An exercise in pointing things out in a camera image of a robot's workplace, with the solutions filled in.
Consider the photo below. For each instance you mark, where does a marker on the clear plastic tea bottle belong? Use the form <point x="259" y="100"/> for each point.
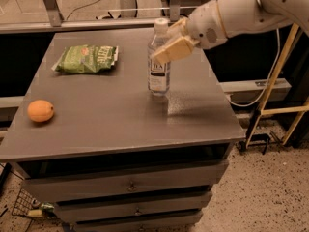
<point x="158" y="75"/>

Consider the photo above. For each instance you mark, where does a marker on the green jalapeno chip bag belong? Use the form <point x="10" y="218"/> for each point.
<point x="86" y="59"/>

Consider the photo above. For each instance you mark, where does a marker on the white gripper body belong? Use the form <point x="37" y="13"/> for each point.
<point x="205" y="25"/>

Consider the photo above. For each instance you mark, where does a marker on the orange fruit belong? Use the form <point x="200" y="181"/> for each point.
<point x="40" y="111"/>

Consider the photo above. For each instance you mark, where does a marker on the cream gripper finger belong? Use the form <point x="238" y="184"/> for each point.
<point x="174" y="50"/>
<point x="178" y="28"/>

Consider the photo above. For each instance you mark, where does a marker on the wire mesh basket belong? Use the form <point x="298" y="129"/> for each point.
<point x="26" y="205"/>

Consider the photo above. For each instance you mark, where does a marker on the grey drawer cabinet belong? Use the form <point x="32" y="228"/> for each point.
<point x="115" y="158"/>

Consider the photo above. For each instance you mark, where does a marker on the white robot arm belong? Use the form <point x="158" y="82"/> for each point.
<point x="259" y="16"/>

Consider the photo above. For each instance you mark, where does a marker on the grey metal railing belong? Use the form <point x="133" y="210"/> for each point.
<point x="35" y="16"/>

